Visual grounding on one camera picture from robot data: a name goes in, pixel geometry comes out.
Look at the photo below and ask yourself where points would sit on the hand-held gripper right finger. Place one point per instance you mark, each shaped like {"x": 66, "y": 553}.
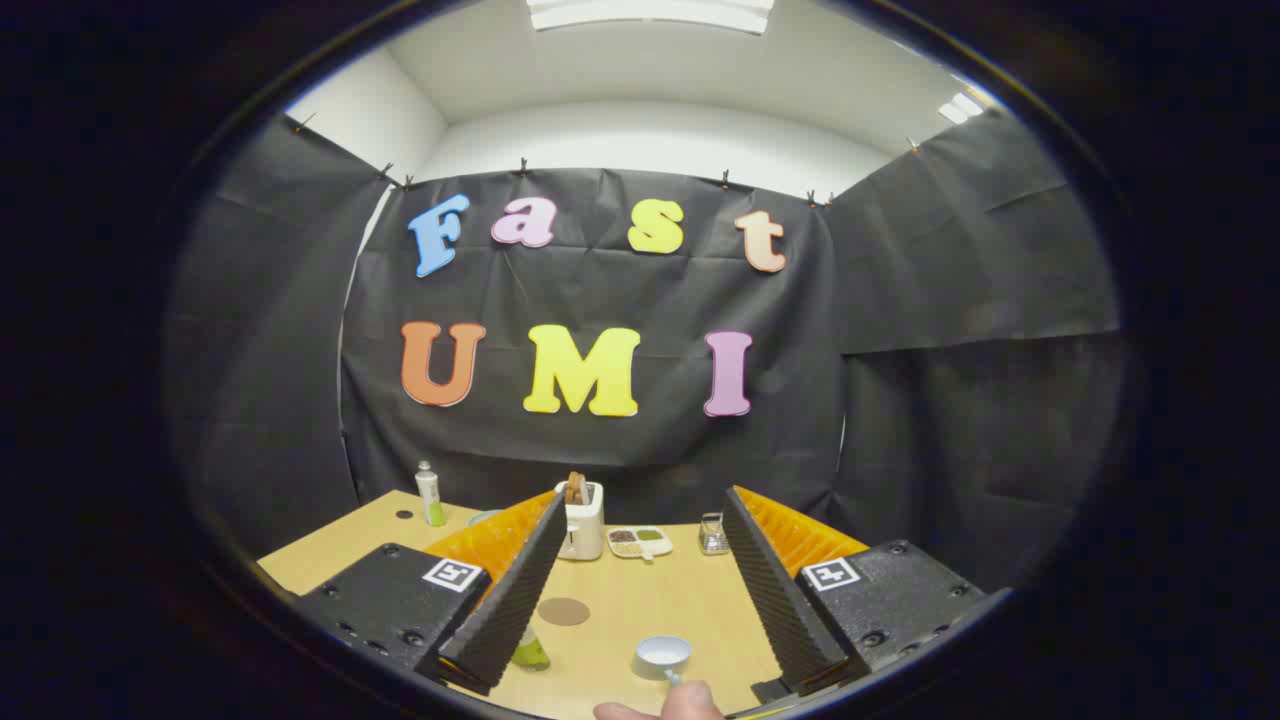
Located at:
{"x": 780, "y": 610}

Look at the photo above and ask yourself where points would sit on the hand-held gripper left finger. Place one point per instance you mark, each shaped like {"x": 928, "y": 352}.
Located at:
{"x": 505, "y": 610}

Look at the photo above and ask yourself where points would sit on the clear juice bottle green label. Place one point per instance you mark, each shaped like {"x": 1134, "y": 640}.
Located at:
{"x": 533, "y": 655}

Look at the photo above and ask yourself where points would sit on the brown round coaster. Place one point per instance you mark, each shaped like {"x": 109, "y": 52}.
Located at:
{"x": 564, "y": 611}

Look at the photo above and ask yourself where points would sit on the white cup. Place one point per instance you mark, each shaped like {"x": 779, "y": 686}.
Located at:
{"x": 662, "y": 655}

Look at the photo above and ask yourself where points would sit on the small green white bottle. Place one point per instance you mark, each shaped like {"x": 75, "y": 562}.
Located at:
{"x": 431, "y": 497}

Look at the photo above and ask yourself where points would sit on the pale blue plate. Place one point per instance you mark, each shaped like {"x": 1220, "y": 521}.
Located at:
{"x": 484, "y": 516}

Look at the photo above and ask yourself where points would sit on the white toaster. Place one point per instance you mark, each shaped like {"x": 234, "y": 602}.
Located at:
{"x": 585, "y": 530}

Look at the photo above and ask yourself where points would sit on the wooden table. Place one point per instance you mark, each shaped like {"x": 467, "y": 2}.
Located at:
{"x": 650, "y": 600}

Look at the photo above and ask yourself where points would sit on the brown bread slice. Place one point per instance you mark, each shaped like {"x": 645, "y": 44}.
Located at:
{"x": 575, "y": 488}

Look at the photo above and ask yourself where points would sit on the white divided dish of beans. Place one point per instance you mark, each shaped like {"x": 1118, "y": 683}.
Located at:
{"x": 640, "y": 541}

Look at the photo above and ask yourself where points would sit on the black backdrop cloth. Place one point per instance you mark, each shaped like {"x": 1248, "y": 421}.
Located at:
{"x": 600, "y": 300}

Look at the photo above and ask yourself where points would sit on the small ceiling light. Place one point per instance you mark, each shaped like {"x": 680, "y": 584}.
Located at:
{"x": 960, "y": 107}

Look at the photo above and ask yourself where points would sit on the long ceiling light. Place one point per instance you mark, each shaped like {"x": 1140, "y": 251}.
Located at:
{"x": 650, "y": 12}

